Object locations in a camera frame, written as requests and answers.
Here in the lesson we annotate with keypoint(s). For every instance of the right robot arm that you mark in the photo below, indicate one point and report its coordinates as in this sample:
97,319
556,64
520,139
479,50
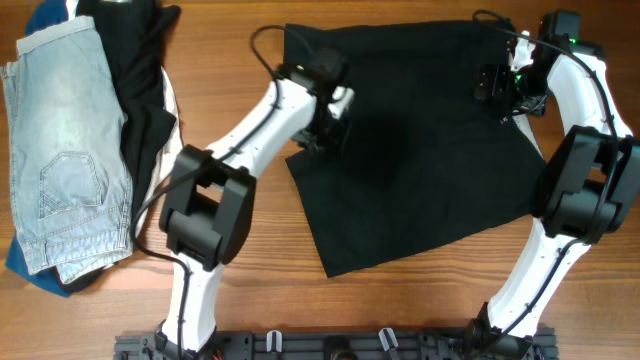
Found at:
584,192

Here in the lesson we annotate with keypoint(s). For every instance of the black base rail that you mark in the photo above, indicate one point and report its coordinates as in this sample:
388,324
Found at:
387,343

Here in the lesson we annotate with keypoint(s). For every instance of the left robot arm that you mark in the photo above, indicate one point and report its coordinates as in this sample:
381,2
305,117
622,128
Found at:
208,209

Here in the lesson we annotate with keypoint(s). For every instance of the black garment in pile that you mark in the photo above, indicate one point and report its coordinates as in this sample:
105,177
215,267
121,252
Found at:
133,35

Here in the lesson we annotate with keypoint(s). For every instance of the light blue denim shorts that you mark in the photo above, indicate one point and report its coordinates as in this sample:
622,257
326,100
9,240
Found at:
39,98

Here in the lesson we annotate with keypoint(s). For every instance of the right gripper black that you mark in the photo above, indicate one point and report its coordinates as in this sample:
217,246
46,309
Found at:
492,85

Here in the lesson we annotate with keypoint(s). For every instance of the black shorts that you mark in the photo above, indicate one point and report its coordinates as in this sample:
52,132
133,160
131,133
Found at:
424,163

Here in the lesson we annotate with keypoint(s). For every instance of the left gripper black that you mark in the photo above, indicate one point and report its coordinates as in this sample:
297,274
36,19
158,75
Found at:
335,139

